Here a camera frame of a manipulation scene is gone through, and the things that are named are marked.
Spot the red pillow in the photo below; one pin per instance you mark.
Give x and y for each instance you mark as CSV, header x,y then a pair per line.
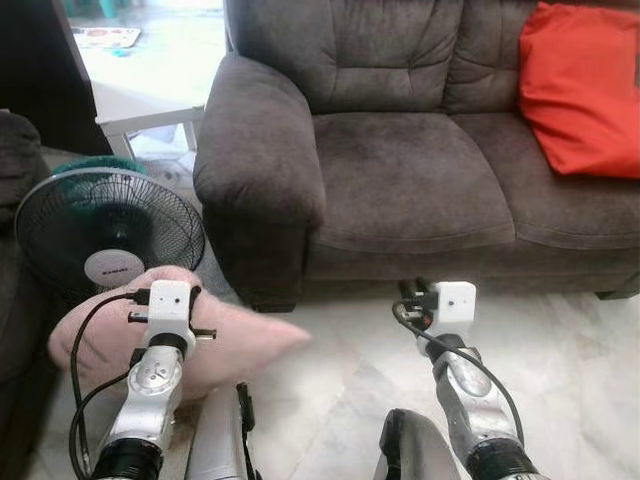
x,y
585,90

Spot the dark brown armchair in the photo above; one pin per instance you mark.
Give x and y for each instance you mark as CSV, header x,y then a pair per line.
x,y
15,160

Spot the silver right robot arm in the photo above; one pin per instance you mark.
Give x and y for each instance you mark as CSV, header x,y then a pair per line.
x,y
470,390

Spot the white low table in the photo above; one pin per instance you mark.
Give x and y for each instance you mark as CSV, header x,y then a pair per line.
x,y
150,95

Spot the dark brown fabric sofa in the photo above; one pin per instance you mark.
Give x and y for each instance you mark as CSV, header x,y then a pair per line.
x,y
400,180

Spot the dark wooden door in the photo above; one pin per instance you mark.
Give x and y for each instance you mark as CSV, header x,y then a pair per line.
x,y
40,70

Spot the silver left robot leg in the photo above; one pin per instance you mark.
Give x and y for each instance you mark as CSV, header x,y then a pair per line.
x,y
215,440

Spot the black and white floor fan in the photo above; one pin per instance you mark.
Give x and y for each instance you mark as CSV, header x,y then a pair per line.
x,y
110,225

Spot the teal lined waste bin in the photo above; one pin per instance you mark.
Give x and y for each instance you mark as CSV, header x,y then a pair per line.
x,y
100,163

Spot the silver right robot leg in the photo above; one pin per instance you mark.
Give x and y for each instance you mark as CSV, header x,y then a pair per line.
x,y
415,450

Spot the pink cat face pillow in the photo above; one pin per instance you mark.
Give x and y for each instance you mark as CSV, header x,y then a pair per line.
x,y
240,340

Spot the colourful floor mat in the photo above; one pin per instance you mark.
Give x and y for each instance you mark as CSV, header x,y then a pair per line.
x,y
105,38

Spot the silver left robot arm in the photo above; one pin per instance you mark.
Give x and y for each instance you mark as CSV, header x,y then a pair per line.
x,y
150,385

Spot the silver robot leg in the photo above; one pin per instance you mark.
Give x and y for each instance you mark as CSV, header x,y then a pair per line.
x,y
415,450
215,440

